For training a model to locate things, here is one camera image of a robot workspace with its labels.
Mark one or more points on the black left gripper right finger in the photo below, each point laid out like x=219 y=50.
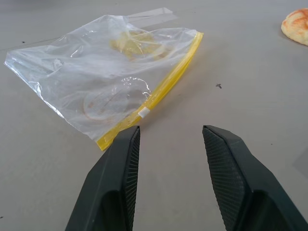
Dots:
x=243 y=183

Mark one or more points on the clear yellow-sealed zip bag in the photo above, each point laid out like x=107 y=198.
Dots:
x=91 y=72

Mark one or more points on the round golden bread bun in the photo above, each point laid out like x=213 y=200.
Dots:
x=297 y=26

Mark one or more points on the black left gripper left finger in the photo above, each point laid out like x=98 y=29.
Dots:
x=113 y=183

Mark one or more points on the clear tape strip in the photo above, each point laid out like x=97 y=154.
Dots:
x=156 y=15

